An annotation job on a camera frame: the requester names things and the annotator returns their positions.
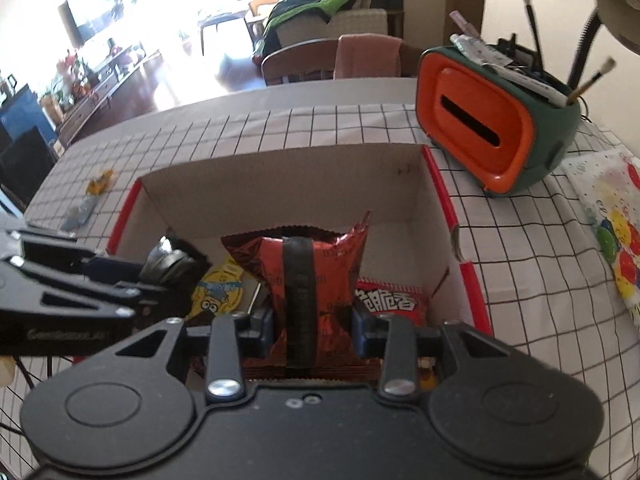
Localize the red cardboard box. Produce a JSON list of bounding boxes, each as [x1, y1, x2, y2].
[[105, 142, 496, 363]]

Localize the pink cloth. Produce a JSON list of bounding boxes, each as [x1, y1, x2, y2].
[[335, 34, 404, 80]]

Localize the wooden chair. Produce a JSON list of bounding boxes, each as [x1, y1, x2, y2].
[[261, 37, 426, 87]]

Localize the colourful balloon pattern packet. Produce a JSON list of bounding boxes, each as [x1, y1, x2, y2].
[[562, 145, 640, 332]]

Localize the checked tablecloth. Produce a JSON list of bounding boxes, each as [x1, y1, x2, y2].
[[0, 77, 640, 480]]

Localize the bright red snack packet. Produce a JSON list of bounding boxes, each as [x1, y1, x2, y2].
[[352, 280, 432, 332]]

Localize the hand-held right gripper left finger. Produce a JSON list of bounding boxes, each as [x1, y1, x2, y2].
[[112, 307, 275, 402]]

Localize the wooden handled paint brush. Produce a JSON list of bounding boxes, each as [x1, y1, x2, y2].
[[565, 57, 617, 107]]

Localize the pink pen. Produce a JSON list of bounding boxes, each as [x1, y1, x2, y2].
[[449, 10, 482, 42]]

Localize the black shiny snack packet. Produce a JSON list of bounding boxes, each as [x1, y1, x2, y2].
[[137, 234, 212, 302]]

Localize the coffee table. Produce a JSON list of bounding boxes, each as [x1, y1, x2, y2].
[[197, 10, 252, 57]]

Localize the yellow cartoon snack packet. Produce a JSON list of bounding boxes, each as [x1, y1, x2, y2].
[[185, 257, 262, 324]]

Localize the grey desk lamp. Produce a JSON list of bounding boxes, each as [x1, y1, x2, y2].
[[567, 0, 640, 92]]

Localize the small yellow snack packet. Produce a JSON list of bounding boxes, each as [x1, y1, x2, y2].
[[86, 170, 115, 195]]

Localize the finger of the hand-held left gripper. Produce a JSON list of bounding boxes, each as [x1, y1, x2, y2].
[[0, 229, 147, 283], [0, 257, 169, 320]]

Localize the dark monitor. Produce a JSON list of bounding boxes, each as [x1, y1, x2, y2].
[[0, 125, 59, 211]]

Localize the dark red snack packet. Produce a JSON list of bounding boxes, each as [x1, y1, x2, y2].
[[220, 210, 387, 378]]

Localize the beige armchair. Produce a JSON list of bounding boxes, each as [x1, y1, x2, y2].
[[275, 7, 389, 49]]

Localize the orange green tissue box holder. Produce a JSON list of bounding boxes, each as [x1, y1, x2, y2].
[[415, 45, 582, 199]]

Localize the potted flowers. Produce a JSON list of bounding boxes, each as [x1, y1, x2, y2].
[[56, 49, 102, 107]]

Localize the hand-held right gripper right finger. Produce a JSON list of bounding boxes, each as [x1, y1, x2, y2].
[[350, 305, 523, 402]]

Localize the grey blue snack packet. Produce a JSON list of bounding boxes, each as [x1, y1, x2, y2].
[[62, 195, 101, 231]]

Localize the television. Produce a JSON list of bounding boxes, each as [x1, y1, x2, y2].
[[57, 0, 137, 47]]

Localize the black handled white brush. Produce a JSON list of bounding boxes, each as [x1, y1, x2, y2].
[[515, 0, 547, 68]]

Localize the low tv cabinet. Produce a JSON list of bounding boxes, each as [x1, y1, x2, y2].
[[55, 45, 167, 147]]

